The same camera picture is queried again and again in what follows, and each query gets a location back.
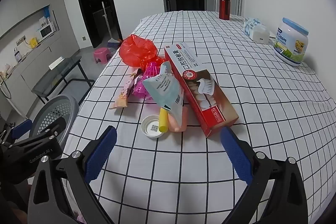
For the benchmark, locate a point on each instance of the pink orange snack wrapper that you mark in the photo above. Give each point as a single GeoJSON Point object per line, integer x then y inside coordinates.
{"type": "Point", "coordinates": [122, 98]}

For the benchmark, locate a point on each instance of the pink plastic shuttlecock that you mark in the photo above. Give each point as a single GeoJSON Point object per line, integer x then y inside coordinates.
{"type": "Point", "coordinates": [152, 69]}

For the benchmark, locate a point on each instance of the pink plastic stool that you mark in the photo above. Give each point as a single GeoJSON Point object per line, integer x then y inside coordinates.
{"type": "Point", "coordinates": [101, 53]}

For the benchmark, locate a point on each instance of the red metal bottle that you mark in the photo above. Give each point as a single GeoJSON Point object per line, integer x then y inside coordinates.
{"type": "Point", "coordinates": [224, 7]}

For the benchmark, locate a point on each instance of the yellow box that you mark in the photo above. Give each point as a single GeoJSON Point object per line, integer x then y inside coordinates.
{"type": "Point", "coordinates": [33, 43]}

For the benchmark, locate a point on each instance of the blue white tissue packet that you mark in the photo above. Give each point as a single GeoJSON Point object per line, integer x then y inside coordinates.
{"type": "Point", "coordinates": [249, 24]}

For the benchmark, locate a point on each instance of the small brown yellow wrapper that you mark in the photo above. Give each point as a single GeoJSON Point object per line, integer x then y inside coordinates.
{"type": "Point", "coordinates": [135, 74]}

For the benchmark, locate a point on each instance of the grey perforated plastic basket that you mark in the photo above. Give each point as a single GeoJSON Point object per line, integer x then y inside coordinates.
{"type": "Point", "coordinates": [52, 108]}

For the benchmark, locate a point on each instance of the red plastic bag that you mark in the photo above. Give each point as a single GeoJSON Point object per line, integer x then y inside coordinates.
{"type": "Point", "coordinates": [136, 50]}

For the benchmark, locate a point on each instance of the white flat box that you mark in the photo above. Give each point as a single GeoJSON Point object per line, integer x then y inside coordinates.
{"type": "Point", "coordinates": [56, 62]}

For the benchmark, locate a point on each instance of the light blue wet wipes packet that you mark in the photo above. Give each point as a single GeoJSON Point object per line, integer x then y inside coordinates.
{"type": "Point", "coordinates": [162, 90]}

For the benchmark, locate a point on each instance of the red toothpaste box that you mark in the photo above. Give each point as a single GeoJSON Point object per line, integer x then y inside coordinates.
{"type": "Point", "coordinates": [189, 61]}

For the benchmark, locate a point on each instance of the blue plastic container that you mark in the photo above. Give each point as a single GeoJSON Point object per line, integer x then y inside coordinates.
{"type": "Point", "coordinates": [47, 14]}

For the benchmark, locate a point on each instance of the beige bag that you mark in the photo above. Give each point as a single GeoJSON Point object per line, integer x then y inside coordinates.
{"type": "Point", "coordinates": [6, 70]}

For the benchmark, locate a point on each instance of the peach soft packet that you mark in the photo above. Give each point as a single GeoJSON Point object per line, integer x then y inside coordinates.
{"type": "Point", "coordinates": [176, 125]}

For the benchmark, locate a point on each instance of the wall power outlet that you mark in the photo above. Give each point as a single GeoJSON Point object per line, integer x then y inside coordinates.
{"type": "Point", "coordinates": [21, 40]}

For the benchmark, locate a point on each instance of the yellow foam stick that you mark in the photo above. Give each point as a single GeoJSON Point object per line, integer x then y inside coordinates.
{"type": "Point", "coordinates": [163, 121]}

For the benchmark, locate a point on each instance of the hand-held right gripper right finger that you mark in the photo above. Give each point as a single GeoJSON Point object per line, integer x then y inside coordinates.
{"type": "Point", "coordinates": [235, 155]}

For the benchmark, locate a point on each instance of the white pump bottle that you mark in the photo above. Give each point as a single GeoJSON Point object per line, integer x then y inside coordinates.
{"type": "Point", "coordinates": [17, 56]}

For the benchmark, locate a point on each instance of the white milk powder jar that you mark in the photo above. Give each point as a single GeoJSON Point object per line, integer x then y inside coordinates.
{"type": "Point", "coordinates": [288, 52]}

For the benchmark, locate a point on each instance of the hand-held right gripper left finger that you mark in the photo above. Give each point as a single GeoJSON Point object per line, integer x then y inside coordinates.
{"type": "Point", "coordinates": [101, 155]}

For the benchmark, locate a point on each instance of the white round lid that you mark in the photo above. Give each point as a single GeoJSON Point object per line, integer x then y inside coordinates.
{"type": "Point", "coordinates": [149, 130]}

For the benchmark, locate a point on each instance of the white carton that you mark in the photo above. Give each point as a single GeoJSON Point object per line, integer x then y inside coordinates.
{"type": "Point", "coordinates": [42, 22]}

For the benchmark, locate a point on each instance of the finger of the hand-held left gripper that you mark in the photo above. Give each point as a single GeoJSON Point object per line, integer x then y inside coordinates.
{"type": "Point", "coordinates": [22, 129]}
{"type": "Point", "coordinates": [50, 129]}

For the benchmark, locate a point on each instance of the black glass table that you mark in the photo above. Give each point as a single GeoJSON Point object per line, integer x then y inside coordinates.
{"type": "Point", "coordinates": [52, 79]}

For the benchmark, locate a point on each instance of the white microwave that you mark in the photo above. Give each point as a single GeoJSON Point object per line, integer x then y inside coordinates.
{"type": "Point", "coordinates": [46, 32]}

